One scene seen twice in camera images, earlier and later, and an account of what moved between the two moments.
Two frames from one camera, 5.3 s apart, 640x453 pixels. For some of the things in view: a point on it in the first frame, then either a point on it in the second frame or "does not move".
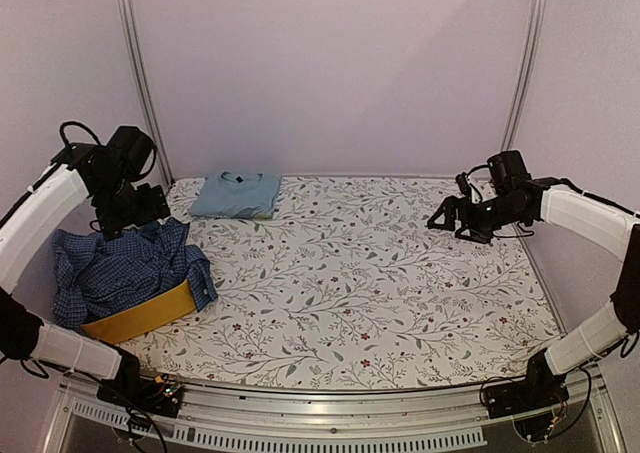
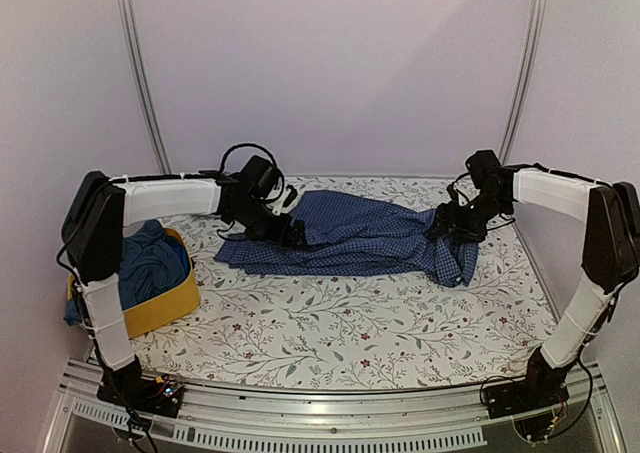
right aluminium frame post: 533,48 does not move
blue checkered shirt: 98,276 -> 360,232
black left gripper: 154,205 -> 297,230
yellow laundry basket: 144,315 does not move
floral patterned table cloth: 347,286 does not move
